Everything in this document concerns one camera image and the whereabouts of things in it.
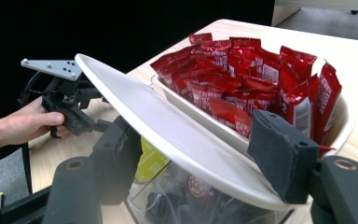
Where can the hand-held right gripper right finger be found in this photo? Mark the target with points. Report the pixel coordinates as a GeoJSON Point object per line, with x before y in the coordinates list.
{"type": "Point", "coordinates": [286, 158]}

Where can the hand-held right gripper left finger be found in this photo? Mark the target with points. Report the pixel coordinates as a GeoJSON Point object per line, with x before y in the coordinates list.
{"type": "Point", "coordinates": [115, 161]}

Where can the clear plastic box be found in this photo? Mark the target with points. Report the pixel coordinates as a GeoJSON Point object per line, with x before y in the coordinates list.
{"type": "Point", "coordinates": [155, 199]}

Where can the white box lid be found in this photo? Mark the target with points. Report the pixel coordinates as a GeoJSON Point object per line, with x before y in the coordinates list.
{"type": "Point", "coordinates": [174, 133]}

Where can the yellow-green packet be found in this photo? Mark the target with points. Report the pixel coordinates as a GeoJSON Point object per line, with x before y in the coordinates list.
{"type": "Point", "coordinates": [150, 163]}

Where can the pile of dark packets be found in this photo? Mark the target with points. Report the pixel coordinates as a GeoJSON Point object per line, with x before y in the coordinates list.
{"type": "Point", "coordinates": [199, 202]}

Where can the white tray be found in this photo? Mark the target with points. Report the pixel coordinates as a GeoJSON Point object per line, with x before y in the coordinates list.
{"type": "Point", "coordinates": [195, 113]}

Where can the pile of red packets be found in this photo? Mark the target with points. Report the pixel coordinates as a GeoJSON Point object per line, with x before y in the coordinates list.
{"type": "Point", "coordinates": [230, 81]}

